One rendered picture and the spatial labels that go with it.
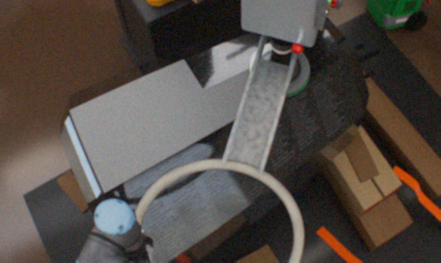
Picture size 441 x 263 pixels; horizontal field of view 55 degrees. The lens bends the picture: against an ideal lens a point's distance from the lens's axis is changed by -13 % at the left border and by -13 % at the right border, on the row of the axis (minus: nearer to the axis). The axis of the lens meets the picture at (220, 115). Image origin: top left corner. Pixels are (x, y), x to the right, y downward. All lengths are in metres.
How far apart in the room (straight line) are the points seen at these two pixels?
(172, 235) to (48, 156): 1.24
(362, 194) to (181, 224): 0.94
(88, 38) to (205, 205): 1.72
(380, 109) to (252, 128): 1.26
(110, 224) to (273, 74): 0.73
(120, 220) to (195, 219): 0.63
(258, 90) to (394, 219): 1.14
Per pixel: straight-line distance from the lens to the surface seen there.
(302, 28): 1.32
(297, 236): 1.33
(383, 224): 2.31
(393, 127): 2.55
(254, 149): 1.44
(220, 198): 1.64
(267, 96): 1.47
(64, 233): 2.48
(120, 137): 1.60
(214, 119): 1.59
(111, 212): 1.06
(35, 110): 2.88
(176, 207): 1.60
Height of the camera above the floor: 2.26
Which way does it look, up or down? 61 degrees down
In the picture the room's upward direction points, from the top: 5 degrees counter-clockwise
